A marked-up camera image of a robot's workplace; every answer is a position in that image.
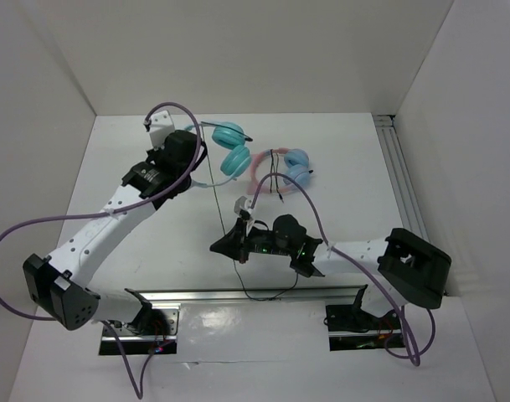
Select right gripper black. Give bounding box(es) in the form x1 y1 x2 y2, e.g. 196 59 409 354
210 218 295 264

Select black headphone audio cable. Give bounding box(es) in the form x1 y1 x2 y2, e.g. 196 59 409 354
199 121 300 302

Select teal cat-ear headphones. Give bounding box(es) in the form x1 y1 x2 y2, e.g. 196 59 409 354
193 121 253 188

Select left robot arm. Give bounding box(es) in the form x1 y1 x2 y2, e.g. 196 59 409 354
23 130 206 334

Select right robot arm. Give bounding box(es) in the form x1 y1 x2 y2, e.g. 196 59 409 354
209 214 451 328

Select pink blue cat-ear headphones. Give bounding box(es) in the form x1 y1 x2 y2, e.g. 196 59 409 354
247 147 313 195

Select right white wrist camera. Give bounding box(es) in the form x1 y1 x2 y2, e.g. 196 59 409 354
234 196 255 235

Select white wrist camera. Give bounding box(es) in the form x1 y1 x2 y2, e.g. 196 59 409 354
143 110 175 148
234 196 255 235

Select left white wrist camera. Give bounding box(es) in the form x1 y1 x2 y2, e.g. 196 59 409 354
143 110 175 148

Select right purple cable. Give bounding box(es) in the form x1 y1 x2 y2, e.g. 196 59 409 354
250 173 436 368

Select aluminium front rail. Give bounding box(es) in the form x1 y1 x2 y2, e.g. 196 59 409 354
137 286 362 305

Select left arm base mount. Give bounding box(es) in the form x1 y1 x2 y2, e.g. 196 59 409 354
98 303 180 356

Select aluminium side rail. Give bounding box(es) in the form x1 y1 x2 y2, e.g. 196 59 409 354
373 115 430 242

